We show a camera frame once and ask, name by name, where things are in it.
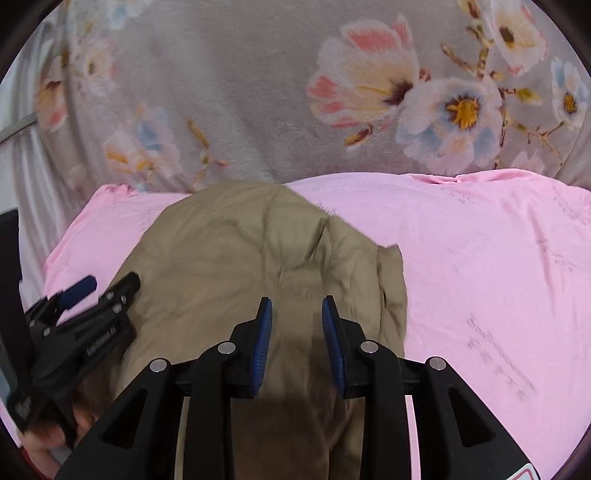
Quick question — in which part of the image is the olive quilted jacket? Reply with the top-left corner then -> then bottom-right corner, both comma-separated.
80,182 -> 407,479

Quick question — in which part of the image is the person's left hand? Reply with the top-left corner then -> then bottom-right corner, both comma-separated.
18,405 -> 96,479

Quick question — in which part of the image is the white satin curtain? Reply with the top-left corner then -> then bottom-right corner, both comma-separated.
1,23 -> 76,304

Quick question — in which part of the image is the pink bed sheet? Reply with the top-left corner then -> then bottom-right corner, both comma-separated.
43,170 -> 590,479

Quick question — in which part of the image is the grey floral blanket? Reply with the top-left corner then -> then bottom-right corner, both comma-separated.
32,0 -> 591,192

